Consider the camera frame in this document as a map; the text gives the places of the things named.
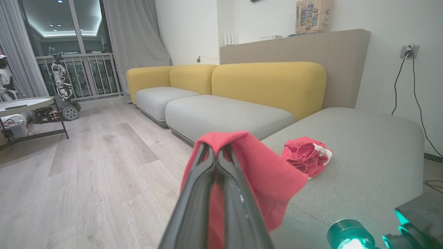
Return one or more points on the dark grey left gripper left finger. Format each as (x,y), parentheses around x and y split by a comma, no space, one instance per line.
(193,207)

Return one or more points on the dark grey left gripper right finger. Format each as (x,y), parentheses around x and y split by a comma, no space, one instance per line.
(242,214)

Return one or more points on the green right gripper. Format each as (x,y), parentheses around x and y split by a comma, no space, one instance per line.
(422,221)

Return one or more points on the plain red shirt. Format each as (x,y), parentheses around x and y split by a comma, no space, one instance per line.
(263,173)

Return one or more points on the red shorts with white trim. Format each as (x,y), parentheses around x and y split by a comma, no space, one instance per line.
(304,157)

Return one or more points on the grey rounded sofa chaise seat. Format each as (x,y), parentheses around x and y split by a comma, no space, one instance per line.
(367,152)

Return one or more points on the wide grey sofa seat cushion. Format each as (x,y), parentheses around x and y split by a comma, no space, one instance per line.
(225,116)

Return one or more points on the small grey sofa seat cushion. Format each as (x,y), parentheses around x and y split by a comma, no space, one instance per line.
(162,98)

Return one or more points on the short yellow sofa backrest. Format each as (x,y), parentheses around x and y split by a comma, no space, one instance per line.
(192,79)

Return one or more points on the wide yellow sofa backrest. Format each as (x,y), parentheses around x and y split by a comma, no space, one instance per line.
(273,86)

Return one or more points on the yellow sofa corner backrest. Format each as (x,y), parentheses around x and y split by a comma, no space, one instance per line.
(145,79)

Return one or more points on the white balcony railing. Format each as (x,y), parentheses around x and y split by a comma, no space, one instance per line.
(90,74)

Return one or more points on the white wifi router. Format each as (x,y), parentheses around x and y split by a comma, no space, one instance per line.
(231,40)

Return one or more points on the flat white device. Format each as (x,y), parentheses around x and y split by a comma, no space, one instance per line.
(270,37)

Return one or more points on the wide grey curtain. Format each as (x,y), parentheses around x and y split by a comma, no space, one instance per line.
(135,38)

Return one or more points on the beige partition panel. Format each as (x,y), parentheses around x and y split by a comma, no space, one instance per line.
(342,58)

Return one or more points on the white wheeled humanoid robot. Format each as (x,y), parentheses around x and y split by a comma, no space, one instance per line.
(61,83)

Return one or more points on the white table with black legs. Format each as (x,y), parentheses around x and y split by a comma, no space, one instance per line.
(27,103)

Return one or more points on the black remote control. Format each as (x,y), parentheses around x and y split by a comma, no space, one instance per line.
(16,107)

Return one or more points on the printed cardboard box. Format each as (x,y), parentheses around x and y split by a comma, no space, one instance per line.
(313,16)

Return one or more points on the white robot with red cap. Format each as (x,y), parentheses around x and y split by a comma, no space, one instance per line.
(5,81)

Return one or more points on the narrow grey curtain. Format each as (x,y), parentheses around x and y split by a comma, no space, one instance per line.
(17,38)

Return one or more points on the grey wall socket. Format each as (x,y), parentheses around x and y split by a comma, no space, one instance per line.
(409,51)

